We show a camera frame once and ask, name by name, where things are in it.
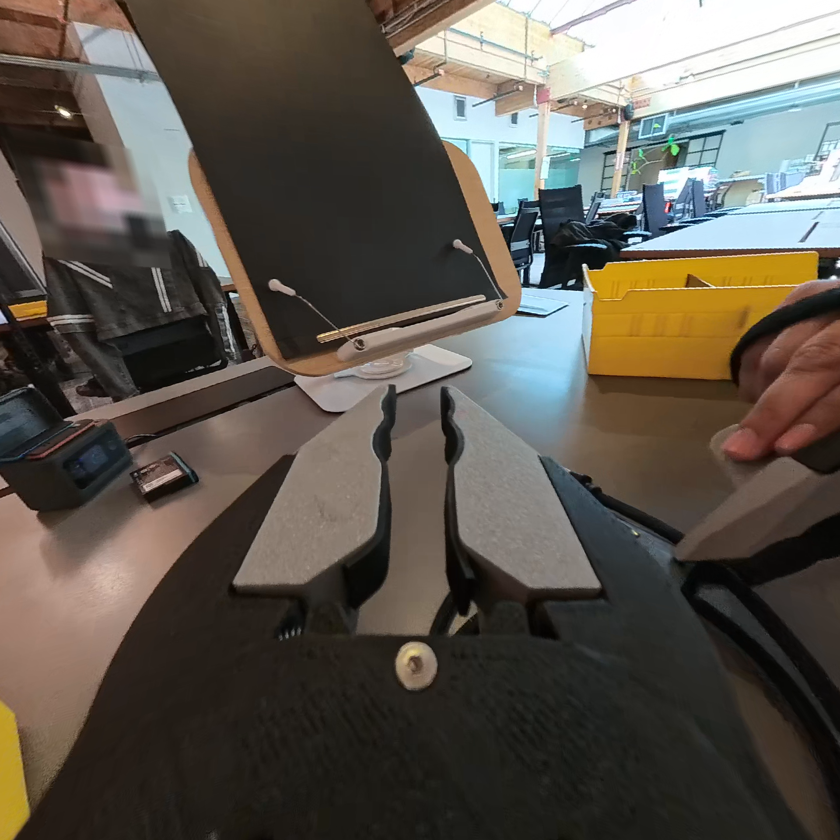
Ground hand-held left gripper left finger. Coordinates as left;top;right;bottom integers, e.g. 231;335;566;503
233;385;398;608

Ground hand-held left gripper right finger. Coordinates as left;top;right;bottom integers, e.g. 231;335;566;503
440;386;605;616

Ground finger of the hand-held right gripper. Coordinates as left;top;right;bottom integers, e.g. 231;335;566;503
675;425;840;565

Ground thick braided black cable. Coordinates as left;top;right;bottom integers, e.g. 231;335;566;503
682;558;840;788

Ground yellow plastic bin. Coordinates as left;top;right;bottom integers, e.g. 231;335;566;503
583;251;821;382
0;699;32;831

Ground person's right hand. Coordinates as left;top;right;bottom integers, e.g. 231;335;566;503
722;281;840;462

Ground black battery charger case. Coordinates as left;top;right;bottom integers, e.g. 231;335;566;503
0;386;134;511

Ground grey office desk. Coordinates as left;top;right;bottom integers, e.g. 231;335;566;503
620;200;840;260

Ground group of black office chairs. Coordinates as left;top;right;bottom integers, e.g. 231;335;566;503
492;177;716;290

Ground wooden book stand white base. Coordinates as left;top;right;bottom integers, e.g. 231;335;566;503
121;0;522;414

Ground black camera battery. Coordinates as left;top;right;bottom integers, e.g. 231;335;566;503
129;451;200;504

